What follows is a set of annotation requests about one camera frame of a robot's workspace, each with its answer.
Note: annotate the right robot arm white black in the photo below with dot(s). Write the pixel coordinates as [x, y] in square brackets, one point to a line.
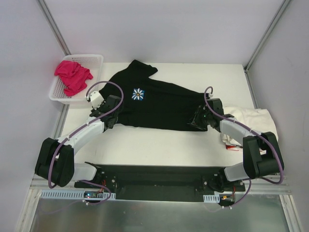
[260, 150]

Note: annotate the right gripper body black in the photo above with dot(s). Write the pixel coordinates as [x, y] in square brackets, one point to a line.
[199, 117]

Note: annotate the black t shirt daisy logo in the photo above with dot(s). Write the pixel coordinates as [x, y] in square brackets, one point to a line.
[150, 103]

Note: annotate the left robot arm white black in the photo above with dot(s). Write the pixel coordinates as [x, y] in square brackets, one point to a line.
[56, 157]

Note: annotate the right white cable duct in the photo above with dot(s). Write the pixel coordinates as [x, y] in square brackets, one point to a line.
[215, 198]

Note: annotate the pink t shirt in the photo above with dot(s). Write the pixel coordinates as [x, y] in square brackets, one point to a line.
[73, 76]

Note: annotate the red white folded shirt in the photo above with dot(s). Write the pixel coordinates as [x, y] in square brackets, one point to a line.
[233, 148]

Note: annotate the left aluminium frame post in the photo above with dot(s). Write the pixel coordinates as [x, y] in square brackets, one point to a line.
[53, 26]

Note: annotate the aluminium rail extrusion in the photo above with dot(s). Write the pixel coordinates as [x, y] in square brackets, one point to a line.
[259, 186]

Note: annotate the white plastic basket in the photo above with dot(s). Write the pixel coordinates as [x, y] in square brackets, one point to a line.
[90, 61]

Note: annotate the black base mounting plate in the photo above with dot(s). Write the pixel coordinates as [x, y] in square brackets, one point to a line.
[164, 183]

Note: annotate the white cable duct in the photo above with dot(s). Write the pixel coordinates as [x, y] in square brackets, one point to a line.
[215, 198]
[77, 195]

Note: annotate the aluminium frame post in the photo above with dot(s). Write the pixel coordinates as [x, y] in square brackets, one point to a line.
[274, 22]
[53, 26]

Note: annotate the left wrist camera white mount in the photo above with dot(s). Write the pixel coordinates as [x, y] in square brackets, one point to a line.
[95, 98]

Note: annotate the left white cable duct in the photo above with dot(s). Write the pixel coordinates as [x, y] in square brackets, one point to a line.
[77, 195]

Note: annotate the folded white t shirt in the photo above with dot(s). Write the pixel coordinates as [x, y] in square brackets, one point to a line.
[257, 119]

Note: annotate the right aluminium frame post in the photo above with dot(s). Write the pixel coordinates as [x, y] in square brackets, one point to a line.
[274, 22]

